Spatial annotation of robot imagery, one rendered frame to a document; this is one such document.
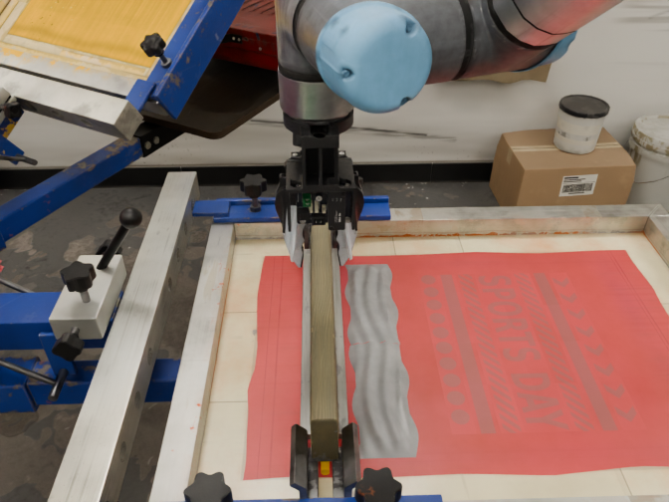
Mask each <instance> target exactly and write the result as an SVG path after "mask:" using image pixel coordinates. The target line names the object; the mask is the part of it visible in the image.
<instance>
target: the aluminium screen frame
mask: <svg viewBox="0 0 669 502"><path fill-rule="evenodd" d="M389 209H390V215H391V219H390V220H358V222H357V234H356V238H363V237H419V236H476V235H533V234H588V233H643V234H644V235H645V237H646V238H647V239H648V241H649V242H650V243H651V245H652V246H653V248H654V249H655V250H656V252H657V253H658V254H659V256H660V257H661V259H662V260H663V261H664V263H665V264H666V265H667V267H668V268H669V214H668V213H667V211H666V210H665V209H664V208H663V206H662V205H661V204H623V205H564V206H503V207H443V208H389ZM249 239H284V236H283V227H282V223H281V222H234V223H214V221H213V220H212V224H211V229H210V233H209V237H208V242H207V246H206V251H205V255H204V260H203V264H202V268H201V273H200V277H199V282H198V286H197V291H196V295H195V299H194V304H193V308H192V313H191V317H190V322H189V326H188V331H187V335H186V339H185V344H184V348H183V353H182V357H181V362H180V366H179V370H178V375H177V379H176V384H175V388H174V393H173V397H172V401H171V406H170V410H169V415H168V418H167V423H166V427H165V431H164V436H163V440H162V445H161V449H160V454H159V458H158V462H157V467H156V471H155V476H154V480H153V485H152V489H151V493H150V498H149V502H181V501H185V498H184V495H183V490H184V489H185V488H187V487H188V486H190V485H191V484H192V483H193V482H194V478H195V475H196V474H197V472H198V466H199V460H200V454H201V448H202V442H203V436H204V430H205V424H206V418H207V412H208V406H209V400H210V393H211V387H212V382H213V376H214V370H215V364H216V358H217V352H218V346H219V340H220V334H221V328H222V322H223V316H224V310H225V304H226V297H227V291H228V285H229V279H230V273H231V267H232V261H233V255H234V249H235V243H236V240H249ZM443 502H669V494H668V495H632V496H596V497H560V498H525V499H489V500H454V501H443Z"/></svg>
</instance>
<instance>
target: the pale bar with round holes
mask: <svg viewBox="0 0 669 502"><path fill-rule="evenodd" d="M199 197H200V192H199V185H198V179H197V173H196V171H182V172H168V173H167V176H166V178H165V181H164V184H163V187H162V189H161V192H160V195H159V197H158V200H157V203H156V206H155V208H154V211H153V214H152V217H151V219H150V222H149V225H148V227H147V230H146V233H145V236H144V238H143V241H142V244H141V247H140V249H139V252H138V255H137V257H136V260H135V263H134V266H133V268H132V271H131V274H130V277H129V279H128V282H127V285H126V287H125V290H124V293H123V296H122V298H121V301H120V304H119V307H118V309H117V312H116V315H115V317H114V320H113V323H112V326H111V330H110V333H109V336H108V338H107V341H106V344H105V346H104V349H103V352H102V355H101V357H100V360H99V363H98V366H97V368H96V371H95V374H94V376H93V379H92V382H91V385H90V387H89V390H88V393H87V396H86V398H85V401H84V404H83V407H82V409H81V412H80V415H79V417H78V420H77V423H76V426H75V428H74V431H73V434H72V437H71V439H70V442H69V445H68V447H67V450H66V453H65V456H64V458H63V461H62V464H61V467H60V469H59V472H58V475H57V477H56V480H55V483H54V486H53V488H52V491H51V494H50V497H49V499H48V502H117V500H118V496H119V493H120V489H121V485H122V482H123V478H124V475H125V471H126V468H127V464H128V460H129V457H130V453H131V449H132V445H133V442H134V438H135V434H136V431H137V427H138V423H139V419H140V416H141V412H142V408H143V405H144V401H145V397H146V393H147V390H148V386H149V382H150V379H151V375H152V371H153V367H154V364H155V360H156V356H157V353H158V349H159V345H160V341H161V338H162V334H163V330H164V327H165V323H166V319H167V315H168V312H169V308H170V304H171V301H172V297H173V293H174V289H175V286H176V282H177V278H178V275H179V271H180V267H181V263H182V260H183V256H184V252H185V249H186V245H187V241H188V237H189V234H190V230H191V226H192V223H193V219H194V217H193V216H192V211H193V208H194V204H195V201H196V200H199Z"/></svg>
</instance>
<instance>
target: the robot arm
mask: <svg viewBox="0 0 669 502"><path fill-rule="evenodd" d="M622 1H624V0H275V16H276V33H277V50H278V63H279V66H278V78H279V94H280V107H281V109H282V111H283V119H284V126H285V127H286V129H288V130H289V131H291V132H292V133H293V145H294V146H298V147H301V148H302V150H300V151H294V152H291V157H290V158H289V159H287V160H286V161H285V162H284V169H285V170H286V173H280V177H279V179H280V182H279V184H278V187H277V190H276V196H275V207H276V211H277V214H278V216H279V218H280V221H281V223H282V227H283V236H284V239H285V242H286V245H287V248H288V251H289V254H290V257H291V261H292V262H295V263H296V265H297V266H298V267H299V268H301V267H302V264H303V258H304V246H303V243H304V241H305V231H304V227H305V226H306V225H307V224H308V223H312V225H326V223H327V224H328V228H329V230H335V237H336V241H337V246H336V248H337V256H338V260H339V265H340V266H343V265H344V264H345V262H346V261H347V259H348V258H349V260H351V259H352V252H351V251H352V248H353V245H354V241H355V238H356V234H357V222H358V219H359V216H360V214H361V211H362V209H363V204H364V199H363V193H362V188H361V185H360V183H359V181H358V172H357V171H353V169H352V168H353V161H352V159H351V157H347V156H346V152H345V150H338V149H339V135H340V134H341V133H343V132H345V131H347V130H348V129H350V128H351V126H352V125H353V109H354V108H357V109H359V110H361V111H363V112H366V113H371V114H386V113H390V112H393V111H396V110H398V109H400V107H401V106H403V105H404V104H406V103H407V102H408V101H412V100H413V99H414V98H415V97H416V96H417V95H418V94H419V93H420V91H421V90H422V88H423V87H424V85H431V84H437V83H443V82H448V81H454V80H459V79H466V78H472V77H478V76H485V75H491V74H498V73H504V72H514V73H517V72H525V71H529V70H532V69H534V68H536V67H538V66H543V65H547V64H551V63H553V62H555V61H557V60H559V59H560V58H561V57H562V56H563V55H564V54H565V53H566V52H567V50H568V47H569V45H570V43H571V42H572V41H574V39H575V36H576V33H577V30H578V29H579V28H581V27H583V26H584V25H586V24H587V23H589V22H591V21H592V20H594V19H595V18H597V17H599V16H600V15H602V14H603V13H605V12H607V11H608V10H610V9H611V8H613V7H615V6H616V5H618V4H619V3H621V2H622Z"/></svg>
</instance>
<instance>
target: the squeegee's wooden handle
mask: <svg viewBox="0 0 669 502"><path fill-rule="evenodd" d="M310 425H311V450H312V461H313V462H317V461H338V401H337V378H336V354H335V308H334V284H333V260H332V238H331V231H330V230H329V228H328V224H327V223H326V225H312V223H311V392H310Z"/></svg>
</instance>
